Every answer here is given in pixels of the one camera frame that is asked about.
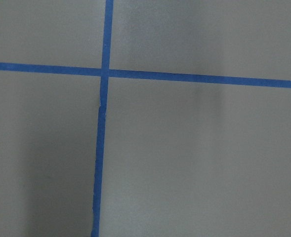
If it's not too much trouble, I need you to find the brown paper table cover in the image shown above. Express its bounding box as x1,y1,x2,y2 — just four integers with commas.
0,0,291,237

